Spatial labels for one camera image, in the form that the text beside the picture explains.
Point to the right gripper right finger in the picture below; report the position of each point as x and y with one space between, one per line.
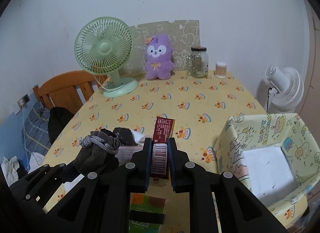
175 166

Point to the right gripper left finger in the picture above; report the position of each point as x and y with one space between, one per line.
145 164

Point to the clear pink-striped packet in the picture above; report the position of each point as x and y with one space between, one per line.
125 153

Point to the dark red snack packet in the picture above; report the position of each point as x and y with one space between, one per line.
163 130

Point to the dark grey drawstring pouch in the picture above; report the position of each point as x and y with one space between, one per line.
98 152

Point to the green tissue pack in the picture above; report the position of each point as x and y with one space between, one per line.
147 213

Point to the black plastic bag roll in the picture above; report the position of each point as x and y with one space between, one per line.
125 136

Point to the blue plaid bedding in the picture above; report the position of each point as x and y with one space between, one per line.
24 143

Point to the yellow cake-print tablecloth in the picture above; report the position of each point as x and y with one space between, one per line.
200 108

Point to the black garment on chair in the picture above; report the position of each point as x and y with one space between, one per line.
59 118

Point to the purple plush toy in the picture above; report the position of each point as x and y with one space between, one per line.
158 54

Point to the patterned yellow storage box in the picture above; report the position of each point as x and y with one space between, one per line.
275 156

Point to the glass jar with lid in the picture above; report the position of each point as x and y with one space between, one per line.
197 62

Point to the wooden chair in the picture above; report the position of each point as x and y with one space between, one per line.
60 91

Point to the cotton swab container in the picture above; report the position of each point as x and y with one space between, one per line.
220 70

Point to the green desk fan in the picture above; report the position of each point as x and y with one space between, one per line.
102 48

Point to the beige patterned backboard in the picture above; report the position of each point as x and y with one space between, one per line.
183 35

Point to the white standing fan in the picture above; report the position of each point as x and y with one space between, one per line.
286 90

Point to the wall power socket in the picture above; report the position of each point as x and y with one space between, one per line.
23 101

